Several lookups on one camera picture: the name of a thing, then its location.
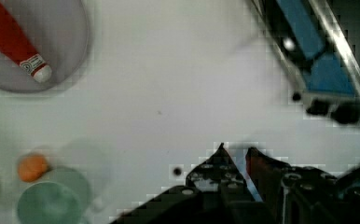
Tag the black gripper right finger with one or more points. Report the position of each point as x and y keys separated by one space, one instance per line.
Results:
x=270 y=179

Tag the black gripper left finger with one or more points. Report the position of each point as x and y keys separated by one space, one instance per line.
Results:
x=217 y=177

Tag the black toaster oven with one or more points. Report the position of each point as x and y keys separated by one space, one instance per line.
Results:
x=349 y=46

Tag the green mug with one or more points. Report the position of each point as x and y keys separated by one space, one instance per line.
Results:
x=61 y=196

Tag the orange toy fruit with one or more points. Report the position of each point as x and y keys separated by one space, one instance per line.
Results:
x=31 y=167

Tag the grey oval plate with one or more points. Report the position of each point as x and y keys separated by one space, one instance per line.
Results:
x=59 y=30

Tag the red ketchup bottle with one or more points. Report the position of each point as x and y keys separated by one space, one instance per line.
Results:
x=19 y=49

